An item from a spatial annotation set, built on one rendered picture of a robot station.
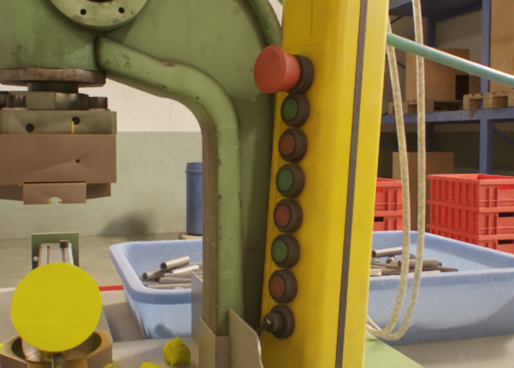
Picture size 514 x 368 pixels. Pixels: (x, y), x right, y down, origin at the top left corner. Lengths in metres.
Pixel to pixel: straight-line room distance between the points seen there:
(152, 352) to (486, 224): 3.70
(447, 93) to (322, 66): 7.70
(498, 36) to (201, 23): 6.42
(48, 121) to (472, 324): 0.65
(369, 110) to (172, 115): 8.37
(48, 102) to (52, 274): 0.14
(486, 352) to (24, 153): 0.64
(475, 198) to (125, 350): 3.69
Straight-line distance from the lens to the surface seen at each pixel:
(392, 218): 4.02
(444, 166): 8.60
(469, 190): 4.38
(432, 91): 8.17
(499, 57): 6.95
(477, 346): 0.97
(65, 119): 0.57
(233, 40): 0.63
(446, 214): 4.60
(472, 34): 9.50
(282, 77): 0.56
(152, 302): 0.81
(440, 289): 0.95
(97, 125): 0.57
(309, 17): 0.60
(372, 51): 0.61
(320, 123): 0.57
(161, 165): 8.92
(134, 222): 8.94
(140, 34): 0.61
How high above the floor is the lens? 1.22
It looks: 3 degrees down
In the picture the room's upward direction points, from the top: straight up
